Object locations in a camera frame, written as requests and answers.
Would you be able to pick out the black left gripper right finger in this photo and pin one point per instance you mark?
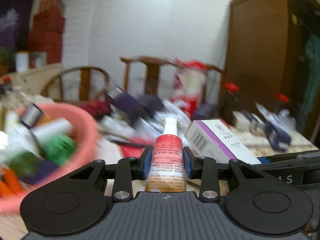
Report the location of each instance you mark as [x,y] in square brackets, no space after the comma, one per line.
[244,180]

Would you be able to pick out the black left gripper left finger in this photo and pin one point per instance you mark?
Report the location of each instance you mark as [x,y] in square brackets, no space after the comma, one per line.
[97,173]

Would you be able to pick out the white purple striped box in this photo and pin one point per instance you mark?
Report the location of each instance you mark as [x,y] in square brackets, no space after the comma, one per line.
[212,138]

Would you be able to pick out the pink plastic basin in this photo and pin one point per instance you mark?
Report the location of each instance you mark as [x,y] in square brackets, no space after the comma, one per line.
[85,134]

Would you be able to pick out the dark purple box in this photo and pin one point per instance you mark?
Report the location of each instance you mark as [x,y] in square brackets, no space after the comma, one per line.
[129,106]

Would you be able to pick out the square-back wooden chair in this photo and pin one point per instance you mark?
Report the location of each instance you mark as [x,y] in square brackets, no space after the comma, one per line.
[215,77]
[153,70]

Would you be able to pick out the dark blue box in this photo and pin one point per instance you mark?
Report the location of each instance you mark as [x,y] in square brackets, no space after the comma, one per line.
[279,139]

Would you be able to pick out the paper cups in plastic bag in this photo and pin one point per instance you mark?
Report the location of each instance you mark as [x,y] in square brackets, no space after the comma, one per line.
[189,82]

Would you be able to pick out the round-back wooden chair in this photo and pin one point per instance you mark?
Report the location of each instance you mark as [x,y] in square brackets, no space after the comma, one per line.
[84,83]

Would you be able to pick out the beige cabinet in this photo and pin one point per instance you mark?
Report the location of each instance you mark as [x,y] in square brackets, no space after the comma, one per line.
[32,81]

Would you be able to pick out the brown wooden door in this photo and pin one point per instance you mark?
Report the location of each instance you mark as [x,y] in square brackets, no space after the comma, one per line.
[259,57]

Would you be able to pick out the stack of red boxes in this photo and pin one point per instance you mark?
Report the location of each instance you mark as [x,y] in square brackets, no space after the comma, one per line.
[47,30]

